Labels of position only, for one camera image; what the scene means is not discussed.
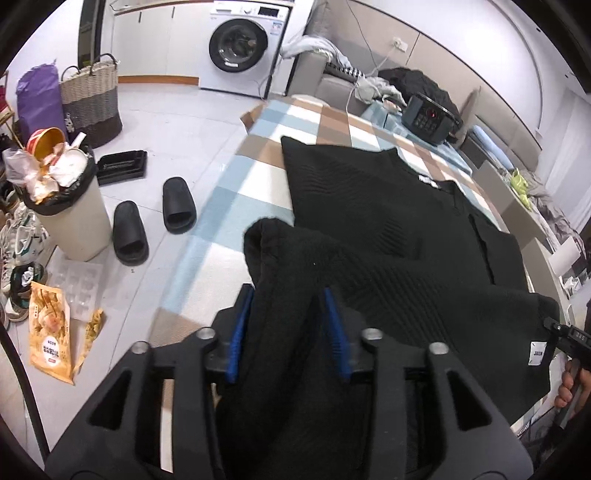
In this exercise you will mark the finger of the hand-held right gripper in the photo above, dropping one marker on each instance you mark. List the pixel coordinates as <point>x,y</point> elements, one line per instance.
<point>556,328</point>

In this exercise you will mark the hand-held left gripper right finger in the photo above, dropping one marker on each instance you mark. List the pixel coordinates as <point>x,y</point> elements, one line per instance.
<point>334,332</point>

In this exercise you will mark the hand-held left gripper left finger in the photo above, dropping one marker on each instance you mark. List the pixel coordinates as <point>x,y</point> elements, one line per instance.
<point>240,341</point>

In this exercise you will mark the black knit sweater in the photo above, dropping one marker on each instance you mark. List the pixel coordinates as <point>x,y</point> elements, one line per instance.
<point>369,207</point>

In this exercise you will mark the person's right hand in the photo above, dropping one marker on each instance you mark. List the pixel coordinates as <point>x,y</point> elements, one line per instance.
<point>582,381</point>

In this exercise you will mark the grey bedding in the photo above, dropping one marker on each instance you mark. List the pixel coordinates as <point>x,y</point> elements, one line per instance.
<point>554,217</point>

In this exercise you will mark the torn orange wrapper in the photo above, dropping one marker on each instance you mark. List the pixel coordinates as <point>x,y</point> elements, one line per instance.
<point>92,330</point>

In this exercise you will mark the black slipper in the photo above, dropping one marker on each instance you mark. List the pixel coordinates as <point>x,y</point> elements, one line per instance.
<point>130,235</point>
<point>179,203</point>

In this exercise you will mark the checkered blanket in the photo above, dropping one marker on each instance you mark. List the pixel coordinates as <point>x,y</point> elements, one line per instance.
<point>258,184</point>

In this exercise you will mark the clear plastic blister tray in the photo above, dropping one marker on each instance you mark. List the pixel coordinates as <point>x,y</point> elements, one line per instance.
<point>76,286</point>

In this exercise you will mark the blue pillow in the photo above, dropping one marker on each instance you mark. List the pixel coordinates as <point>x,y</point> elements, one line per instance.
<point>494,147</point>

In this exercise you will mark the orange snack packet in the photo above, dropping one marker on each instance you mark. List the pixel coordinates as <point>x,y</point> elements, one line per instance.
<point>48,332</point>

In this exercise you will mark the beige trash bin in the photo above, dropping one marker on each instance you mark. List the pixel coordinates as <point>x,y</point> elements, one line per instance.
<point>74,226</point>

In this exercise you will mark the black plastic tray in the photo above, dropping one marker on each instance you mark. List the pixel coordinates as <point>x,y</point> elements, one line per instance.
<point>122,166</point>

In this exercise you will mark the white green sneaker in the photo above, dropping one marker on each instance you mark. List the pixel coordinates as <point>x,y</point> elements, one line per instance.
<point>21,240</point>
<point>23,286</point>

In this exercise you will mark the teal tablecloth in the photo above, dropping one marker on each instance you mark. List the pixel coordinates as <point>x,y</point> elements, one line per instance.
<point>381,113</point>

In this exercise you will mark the black electric cooker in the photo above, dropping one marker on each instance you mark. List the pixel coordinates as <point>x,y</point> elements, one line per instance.
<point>425,120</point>

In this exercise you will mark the grey garment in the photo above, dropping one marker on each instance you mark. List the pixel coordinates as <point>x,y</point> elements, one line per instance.
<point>371,87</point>

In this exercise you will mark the grey sofa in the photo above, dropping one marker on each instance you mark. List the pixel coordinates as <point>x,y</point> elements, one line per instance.
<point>304,74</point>

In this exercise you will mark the houndstooth pillow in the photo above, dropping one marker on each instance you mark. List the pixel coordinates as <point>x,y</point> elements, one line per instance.
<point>344,71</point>

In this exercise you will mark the black jacket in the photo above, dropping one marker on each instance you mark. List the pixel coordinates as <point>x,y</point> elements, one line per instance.
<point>425,85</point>

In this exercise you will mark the white washing machine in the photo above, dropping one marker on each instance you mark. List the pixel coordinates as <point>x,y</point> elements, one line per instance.
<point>272,69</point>

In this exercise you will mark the woven laundry basket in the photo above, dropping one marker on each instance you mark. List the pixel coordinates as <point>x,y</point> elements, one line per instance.
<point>90,106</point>

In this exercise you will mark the red paper noodle cup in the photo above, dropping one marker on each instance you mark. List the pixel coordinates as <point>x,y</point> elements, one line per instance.
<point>44,141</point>

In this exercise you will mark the light grey blanket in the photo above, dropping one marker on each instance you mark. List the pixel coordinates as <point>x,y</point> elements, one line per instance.
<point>309,46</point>

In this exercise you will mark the white cabinets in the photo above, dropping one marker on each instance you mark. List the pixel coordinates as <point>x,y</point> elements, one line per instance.
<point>157,41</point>

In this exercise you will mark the purple plastic bag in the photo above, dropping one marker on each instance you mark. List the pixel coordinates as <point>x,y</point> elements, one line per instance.
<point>39,101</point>

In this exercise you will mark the white wall socket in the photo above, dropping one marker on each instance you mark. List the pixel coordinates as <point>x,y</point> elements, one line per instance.
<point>400,44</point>

